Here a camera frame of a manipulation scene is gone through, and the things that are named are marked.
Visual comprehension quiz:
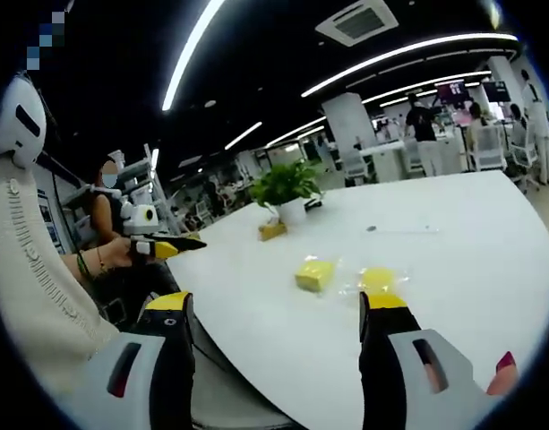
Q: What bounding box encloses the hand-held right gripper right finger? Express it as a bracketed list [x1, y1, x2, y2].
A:
[357, 290, 499, 430]

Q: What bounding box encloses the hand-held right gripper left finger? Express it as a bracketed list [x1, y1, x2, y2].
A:
[65, 290, 197, 430]

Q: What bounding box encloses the yellow silicone block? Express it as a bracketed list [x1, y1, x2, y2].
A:
[361, 267, 399, 296]
[294, 257, 337, 295]

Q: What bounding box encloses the person's left hand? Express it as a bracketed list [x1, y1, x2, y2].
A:
[98, 236, 142, 271]

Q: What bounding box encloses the person's right hand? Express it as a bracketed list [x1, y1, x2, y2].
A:
[485, 351, 520, 397]

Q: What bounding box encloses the metal shelf rack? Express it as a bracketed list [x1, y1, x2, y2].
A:
[61, 142, 181, 247]

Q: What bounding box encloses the clear plastic wrapper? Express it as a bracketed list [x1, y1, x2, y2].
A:
[339, 266, 412, 300]

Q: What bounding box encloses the yellow tissue box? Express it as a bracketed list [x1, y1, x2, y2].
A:
[257, 221, 287, 242]

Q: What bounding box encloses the potted green plant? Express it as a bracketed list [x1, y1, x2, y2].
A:
[248, 160, 324, 225]

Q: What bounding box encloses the short ceiling light strip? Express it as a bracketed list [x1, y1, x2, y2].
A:
[264, 116, 328, 149]
[223, 121, 263, 151]

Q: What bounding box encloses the cream knit sweater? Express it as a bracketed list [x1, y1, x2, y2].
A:
[0, 154, 121, 395]

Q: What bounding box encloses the flat clear strip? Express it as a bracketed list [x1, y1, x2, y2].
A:
[377, 223, 440, 235]

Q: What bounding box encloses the long ceiling light strip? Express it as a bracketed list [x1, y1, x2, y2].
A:
[300, 31, 519, 99]
[361, 70, 493, 105]
[160, 0, 228, 112]

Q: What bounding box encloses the white mesh office chair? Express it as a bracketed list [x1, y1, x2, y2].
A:
[509, 129, 542, 192]
[343, 150, 369, 187]
[473, 125, 508, 172]

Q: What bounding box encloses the white counter desk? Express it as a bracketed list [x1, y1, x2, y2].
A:
[358, 141, 407, 183]

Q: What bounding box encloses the white square pillar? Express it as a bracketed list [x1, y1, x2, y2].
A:
[321, 92, 377, 151]

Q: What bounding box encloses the ceiling air vent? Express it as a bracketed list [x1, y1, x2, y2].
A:
[313, 0, 399, 48]

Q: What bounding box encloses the wall poster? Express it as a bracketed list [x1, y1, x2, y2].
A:
[36, 187, 64, 253]

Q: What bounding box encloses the wall screen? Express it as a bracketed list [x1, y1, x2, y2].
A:
[436, 80, 468, 103]
[482, 80, 510, 102]

